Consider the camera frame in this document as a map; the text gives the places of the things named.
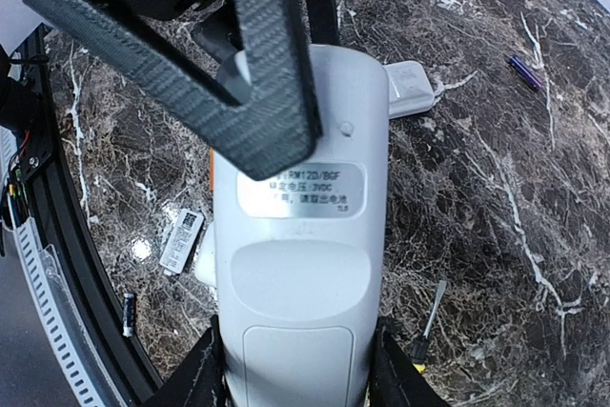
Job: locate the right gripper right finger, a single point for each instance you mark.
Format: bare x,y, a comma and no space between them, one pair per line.
394,380

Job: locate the purple AAA battery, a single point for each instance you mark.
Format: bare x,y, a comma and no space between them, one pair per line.
525,73

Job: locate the orange AAA battery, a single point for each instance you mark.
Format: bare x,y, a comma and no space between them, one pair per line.
211,170

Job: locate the white battery compartment cover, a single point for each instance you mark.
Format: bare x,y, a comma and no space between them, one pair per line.
181,242

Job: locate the white slotted cable duct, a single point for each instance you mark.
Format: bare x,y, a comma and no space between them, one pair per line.
48,356

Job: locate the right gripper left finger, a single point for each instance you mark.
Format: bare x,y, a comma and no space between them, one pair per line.
199,379

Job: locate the white remote control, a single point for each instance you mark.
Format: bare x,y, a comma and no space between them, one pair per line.
204,266
298,257

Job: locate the small white battery cover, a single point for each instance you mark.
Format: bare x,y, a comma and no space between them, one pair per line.
410,91

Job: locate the yellow handled screwdriver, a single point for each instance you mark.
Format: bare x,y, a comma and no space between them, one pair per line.
421,344

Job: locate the black front table rail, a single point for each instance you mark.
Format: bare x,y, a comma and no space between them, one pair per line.
62,223

